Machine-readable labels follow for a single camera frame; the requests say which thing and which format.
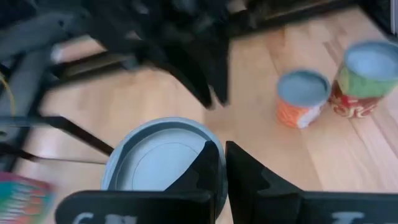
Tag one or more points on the black aluminium rig frame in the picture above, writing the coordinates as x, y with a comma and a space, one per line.
295, 15

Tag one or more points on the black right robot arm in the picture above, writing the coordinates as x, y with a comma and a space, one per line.
37, 34

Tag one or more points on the orange and white can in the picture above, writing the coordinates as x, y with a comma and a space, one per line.
292, 115

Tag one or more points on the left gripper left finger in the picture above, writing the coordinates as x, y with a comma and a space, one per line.
205, 174

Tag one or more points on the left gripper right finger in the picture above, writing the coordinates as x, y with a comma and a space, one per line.
248, 186

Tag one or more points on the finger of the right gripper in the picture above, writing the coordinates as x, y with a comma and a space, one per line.
186, 74
220, 68

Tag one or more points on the green and red can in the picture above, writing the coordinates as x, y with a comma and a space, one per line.
357, 84

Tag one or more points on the light teal peas can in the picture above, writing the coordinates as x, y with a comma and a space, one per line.
155, 161

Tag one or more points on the teal and pink corn can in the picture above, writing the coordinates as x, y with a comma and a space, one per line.
21, 199

